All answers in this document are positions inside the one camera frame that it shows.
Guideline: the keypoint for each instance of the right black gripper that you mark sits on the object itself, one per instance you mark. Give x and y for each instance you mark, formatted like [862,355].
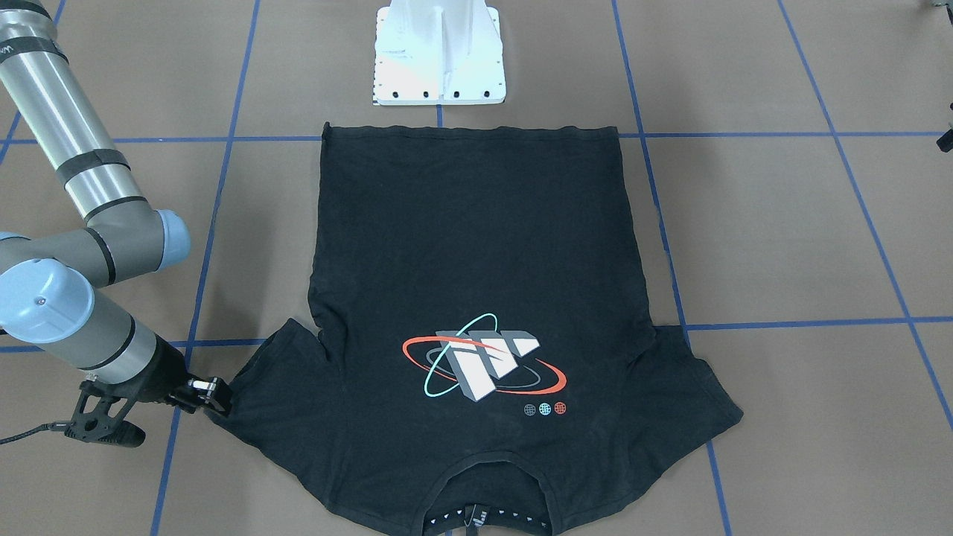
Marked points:
[165,370]

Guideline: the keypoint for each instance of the black printed t-shirt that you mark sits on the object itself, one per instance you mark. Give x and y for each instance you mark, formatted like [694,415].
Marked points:
[484,353]

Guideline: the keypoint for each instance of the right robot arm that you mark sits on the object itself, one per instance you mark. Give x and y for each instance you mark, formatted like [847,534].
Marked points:
[53,285]

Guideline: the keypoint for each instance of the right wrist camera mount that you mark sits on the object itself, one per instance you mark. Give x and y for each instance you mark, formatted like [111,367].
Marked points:
[100,417]

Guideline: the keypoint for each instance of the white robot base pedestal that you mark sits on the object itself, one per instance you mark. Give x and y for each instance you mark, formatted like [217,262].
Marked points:
[446,53]

